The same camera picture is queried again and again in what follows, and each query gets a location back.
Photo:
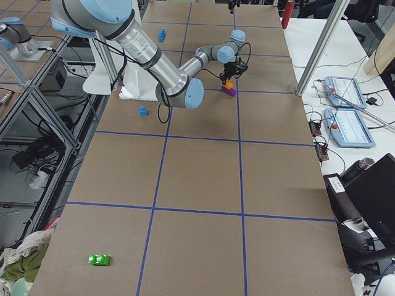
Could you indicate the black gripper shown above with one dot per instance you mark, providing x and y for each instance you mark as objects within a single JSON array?
[{"x": 228, "y": 68}]

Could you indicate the orange trapezoid toy block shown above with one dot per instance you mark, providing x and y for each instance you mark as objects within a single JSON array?
[{"x": 228, "y": 84}]

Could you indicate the purple trapezoid toy block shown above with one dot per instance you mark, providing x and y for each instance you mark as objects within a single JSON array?
[{"x": 229, "y": 91}]

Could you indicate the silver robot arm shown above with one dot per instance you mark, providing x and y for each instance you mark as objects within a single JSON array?
[{"x": 115, "y": 20}]

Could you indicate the long blue toy block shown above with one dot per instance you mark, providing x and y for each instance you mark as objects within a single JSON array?
[{"x": 161, "y": 34}]

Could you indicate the red cylinder bottle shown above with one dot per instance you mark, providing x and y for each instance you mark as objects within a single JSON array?
[{"x": 287, "y": 13}]

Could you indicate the small blue toy block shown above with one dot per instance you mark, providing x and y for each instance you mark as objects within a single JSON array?
[{"x": 143, "y": 111}]

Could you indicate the upper teach pendant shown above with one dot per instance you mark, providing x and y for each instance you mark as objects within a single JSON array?
[{"x": 347, "y": 88}]

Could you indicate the teach pendant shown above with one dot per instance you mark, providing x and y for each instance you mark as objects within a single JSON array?
[
  {"x": 347, "y": 128},
  {"x": 347, "y": 88}
]

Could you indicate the lower teach pendant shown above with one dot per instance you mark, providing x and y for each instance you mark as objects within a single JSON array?
[{"x": 347, "y": 128}]

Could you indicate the black monitor stand device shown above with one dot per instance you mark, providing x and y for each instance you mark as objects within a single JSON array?
[{"x": 362, "y": 199}]

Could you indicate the green toy block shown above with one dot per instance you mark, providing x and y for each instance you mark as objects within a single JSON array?
[{"x": 99, "y": 259}]

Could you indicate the crumpled cloth pile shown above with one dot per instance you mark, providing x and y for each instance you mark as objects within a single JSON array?
[{"x": 24, "y": 262}]

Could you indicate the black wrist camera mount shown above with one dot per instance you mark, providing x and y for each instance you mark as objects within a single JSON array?
[
  {"x": 232, "y": 4},
  {"x": 241, "y": 67}
]

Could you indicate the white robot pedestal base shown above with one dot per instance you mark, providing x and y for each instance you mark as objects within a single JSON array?
[{"x": 138, "y": 84}]

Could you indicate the aluminium frame post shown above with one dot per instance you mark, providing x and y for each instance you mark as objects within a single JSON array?
[{"x": 323, "y": 40}]

